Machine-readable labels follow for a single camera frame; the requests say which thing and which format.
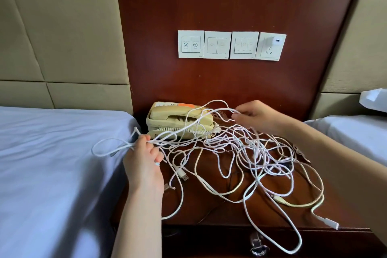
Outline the person's left hand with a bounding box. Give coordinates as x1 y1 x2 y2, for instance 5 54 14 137
123 134 165 198

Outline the person's right hand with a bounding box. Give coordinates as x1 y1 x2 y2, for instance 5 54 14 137
233 100 297 137

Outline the tangle of white cables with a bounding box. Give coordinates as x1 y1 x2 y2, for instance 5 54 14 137
142 99 339 254

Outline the white cable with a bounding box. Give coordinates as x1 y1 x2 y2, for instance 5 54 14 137
92 128 185 221

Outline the cream cable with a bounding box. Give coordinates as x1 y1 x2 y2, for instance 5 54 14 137
272 176 325 208

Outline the dark wooden drawer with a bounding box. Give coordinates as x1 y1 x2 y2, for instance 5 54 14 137
162 226 387 258

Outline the person's right forearm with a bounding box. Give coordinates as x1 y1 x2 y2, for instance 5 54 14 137
284 119 387 246

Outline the person's left forearm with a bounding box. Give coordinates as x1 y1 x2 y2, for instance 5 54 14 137
110 189 164 258

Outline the wooden nightstand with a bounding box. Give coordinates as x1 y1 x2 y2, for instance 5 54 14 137
112 123 387 258

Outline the left bed white sheet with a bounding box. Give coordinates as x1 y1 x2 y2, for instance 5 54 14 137
0 106 141 258

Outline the bed white sheet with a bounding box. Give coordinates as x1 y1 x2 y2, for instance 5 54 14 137
305 114 387 168
0 106 141 258

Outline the right bed white sheet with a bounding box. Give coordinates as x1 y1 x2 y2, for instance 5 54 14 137
305 114 387 168

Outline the white pillow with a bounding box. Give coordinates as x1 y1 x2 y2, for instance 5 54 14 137
360 88 387 113

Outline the beige padded headboard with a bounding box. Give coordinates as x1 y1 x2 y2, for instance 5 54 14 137
310 0 387 119
0 0 134 113

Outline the beige corded telephone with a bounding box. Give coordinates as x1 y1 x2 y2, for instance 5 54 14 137
146 102 220 141

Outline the white wall socket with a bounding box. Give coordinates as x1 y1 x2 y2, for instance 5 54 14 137
255 32 287 62

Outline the white triple rocker wall switch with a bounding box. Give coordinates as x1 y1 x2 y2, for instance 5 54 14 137
230 31 260 60

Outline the white double rocker wall switch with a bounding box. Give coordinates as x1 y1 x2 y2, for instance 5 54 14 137
204 30 232 60

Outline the metal ring drawer handle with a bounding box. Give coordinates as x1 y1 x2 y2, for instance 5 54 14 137
250 237 270 257

